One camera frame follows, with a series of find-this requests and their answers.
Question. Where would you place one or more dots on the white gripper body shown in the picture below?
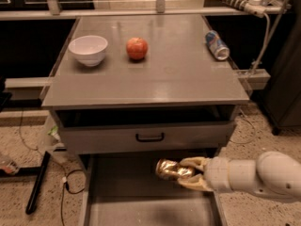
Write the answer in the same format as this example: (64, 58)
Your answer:
(218, 173)

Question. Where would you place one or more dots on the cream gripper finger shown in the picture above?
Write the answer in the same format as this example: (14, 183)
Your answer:
(198, 163)
(196, 182)

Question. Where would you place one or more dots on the crushed orange can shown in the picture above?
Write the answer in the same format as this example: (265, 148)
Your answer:
(172, 170)

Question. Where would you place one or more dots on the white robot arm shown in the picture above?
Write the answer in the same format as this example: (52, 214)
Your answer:
(272, 176)

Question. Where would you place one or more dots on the open grey middle drawer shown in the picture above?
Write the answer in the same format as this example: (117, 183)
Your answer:
(122, 189)

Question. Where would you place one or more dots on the grey drawer cabinet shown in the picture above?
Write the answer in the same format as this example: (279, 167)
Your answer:
(177, 70)

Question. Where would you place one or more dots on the blue soda can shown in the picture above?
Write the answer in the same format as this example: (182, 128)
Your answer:
(218, 48)

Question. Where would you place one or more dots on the grey top drawer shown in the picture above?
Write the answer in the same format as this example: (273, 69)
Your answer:
(122, 130)

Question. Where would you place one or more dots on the red apple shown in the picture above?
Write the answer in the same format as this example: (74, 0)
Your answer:
(136, 48)

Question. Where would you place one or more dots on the clear plastic bag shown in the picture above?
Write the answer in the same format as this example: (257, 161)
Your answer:
(50, 142)

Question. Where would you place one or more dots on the white ceramic bowl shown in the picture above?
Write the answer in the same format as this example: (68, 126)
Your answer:
(89, 50)

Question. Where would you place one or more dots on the black metal floor stand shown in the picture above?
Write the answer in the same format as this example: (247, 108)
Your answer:
(9, 169)

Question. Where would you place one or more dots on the white striped tube device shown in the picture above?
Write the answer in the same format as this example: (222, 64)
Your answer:
(253, 7)

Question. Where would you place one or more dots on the black drawer handle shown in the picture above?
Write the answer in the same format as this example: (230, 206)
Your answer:
(157, 138)

